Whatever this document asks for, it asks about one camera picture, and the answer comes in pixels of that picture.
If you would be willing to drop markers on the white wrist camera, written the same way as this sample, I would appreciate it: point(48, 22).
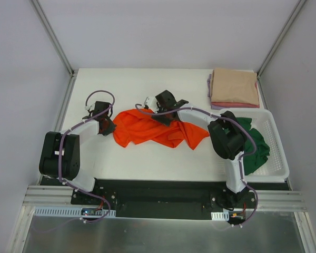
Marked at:
point(88, 107)
point(150, 103)

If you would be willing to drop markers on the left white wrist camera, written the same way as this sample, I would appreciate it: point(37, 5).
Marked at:
point(88, 107)

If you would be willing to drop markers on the white plastic basket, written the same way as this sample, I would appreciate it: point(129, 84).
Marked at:
point(276, 169)

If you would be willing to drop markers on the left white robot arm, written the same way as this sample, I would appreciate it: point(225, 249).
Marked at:
point(61, 155)

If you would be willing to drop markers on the right aluminium post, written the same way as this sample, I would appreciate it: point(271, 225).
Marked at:
point(281, 36)

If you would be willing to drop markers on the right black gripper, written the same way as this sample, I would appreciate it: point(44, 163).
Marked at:
point(166, 116)

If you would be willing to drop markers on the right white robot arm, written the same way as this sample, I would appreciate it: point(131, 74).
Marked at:
point(227, 136)

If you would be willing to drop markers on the right white cable duct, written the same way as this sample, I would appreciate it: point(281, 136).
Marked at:
point(227, 215)

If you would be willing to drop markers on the white cable duct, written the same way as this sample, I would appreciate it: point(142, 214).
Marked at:
point(227, 215)
point(73, 212)

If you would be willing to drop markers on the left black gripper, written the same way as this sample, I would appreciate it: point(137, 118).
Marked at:
point(108, 126)

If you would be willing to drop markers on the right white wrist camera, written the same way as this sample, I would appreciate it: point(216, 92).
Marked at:
point(150, 103)

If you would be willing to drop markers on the aluminium post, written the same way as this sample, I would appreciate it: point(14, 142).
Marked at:
point(281, 36)
point(51, 35)

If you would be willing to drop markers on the left white cable duct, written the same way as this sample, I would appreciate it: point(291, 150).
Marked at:
point(73, 212)

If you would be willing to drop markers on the left aluminium post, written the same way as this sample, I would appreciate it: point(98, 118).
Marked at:
point(51, 35)

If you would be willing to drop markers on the folded pink t shirt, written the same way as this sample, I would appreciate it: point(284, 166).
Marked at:
point(238, 105)

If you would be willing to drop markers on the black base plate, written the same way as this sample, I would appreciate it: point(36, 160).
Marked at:
point(169, 199)

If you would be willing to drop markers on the folded lavender t shirt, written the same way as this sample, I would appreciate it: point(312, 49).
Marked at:
point(213, 107)

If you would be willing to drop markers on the orange t shirt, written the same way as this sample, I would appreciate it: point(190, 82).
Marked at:
point(132, 126)

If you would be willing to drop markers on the folded beige t shirt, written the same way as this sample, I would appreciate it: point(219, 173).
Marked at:
point(234, 86)

